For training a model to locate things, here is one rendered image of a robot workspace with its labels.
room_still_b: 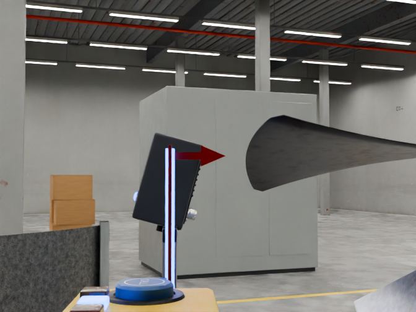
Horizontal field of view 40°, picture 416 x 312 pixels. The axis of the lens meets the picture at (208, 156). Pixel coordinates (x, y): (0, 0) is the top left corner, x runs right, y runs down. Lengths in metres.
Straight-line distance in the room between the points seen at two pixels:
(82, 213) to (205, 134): 2.61
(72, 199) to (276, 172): 7.87
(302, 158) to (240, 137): 6.27
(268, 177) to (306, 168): 0.05
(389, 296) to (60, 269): 1.87
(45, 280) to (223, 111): 4.81
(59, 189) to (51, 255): 6.15
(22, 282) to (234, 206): 4.83
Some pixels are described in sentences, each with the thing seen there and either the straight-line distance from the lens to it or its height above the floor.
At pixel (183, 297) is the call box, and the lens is 0.40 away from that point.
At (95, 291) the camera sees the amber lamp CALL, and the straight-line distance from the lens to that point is 0.40.
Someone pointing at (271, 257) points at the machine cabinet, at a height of 0.20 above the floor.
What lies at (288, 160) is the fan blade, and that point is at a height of 1.18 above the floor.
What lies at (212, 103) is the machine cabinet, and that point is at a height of 2.07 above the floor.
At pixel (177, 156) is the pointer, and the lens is 0.65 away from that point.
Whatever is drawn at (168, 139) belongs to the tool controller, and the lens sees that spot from 1.22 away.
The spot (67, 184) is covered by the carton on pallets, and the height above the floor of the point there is 1.09.
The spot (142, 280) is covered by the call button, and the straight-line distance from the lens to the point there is 0.41.
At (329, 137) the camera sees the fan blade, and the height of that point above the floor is 1.20.
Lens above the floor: 1.15
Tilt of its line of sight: 2 degrees up
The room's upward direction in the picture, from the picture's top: straight up
